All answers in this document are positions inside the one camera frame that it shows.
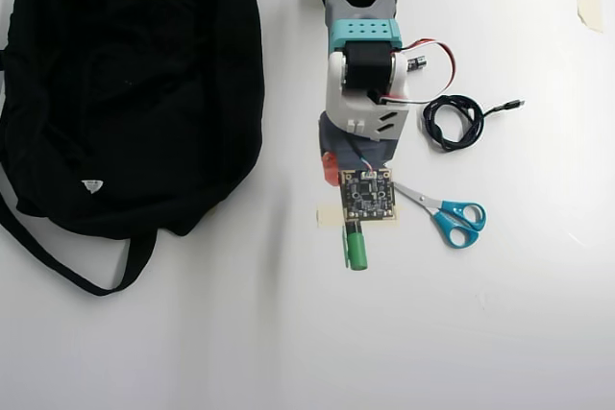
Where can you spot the dark navy gripper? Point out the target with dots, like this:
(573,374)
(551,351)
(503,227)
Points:
(333,145)

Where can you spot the green marker pen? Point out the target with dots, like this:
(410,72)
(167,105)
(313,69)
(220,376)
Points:
(358,251)

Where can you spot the white grey teal robot arm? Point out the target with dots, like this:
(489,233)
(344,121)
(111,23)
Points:
(346,107)

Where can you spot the black fabric bag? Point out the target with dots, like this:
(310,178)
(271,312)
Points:
(120,93)

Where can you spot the long beige masking tape strip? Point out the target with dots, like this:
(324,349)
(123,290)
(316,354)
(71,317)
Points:
(329,215)

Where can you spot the black AAA battery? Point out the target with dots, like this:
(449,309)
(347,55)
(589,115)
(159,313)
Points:
(417,63)

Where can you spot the torn beige masking tape strip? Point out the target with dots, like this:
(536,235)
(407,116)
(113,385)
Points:
(590,2)

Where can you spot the bare camera circuit board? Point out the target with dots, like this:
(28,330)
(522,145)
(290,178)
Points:
(367,196)

